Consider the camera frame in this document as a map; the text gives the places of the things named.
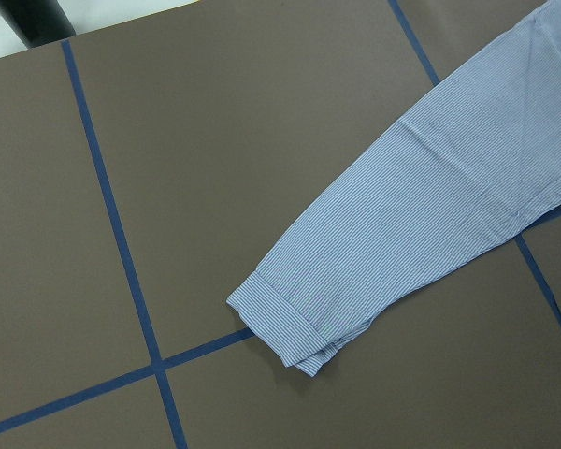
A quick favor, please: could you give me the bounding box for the black water bottle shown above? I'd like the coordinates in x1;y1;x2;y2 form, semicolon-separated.
0;0;77;49

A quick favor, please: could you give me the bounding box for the light blue striped shirt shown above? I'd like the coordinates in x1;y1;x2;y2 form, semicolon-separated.
227;1;561;375

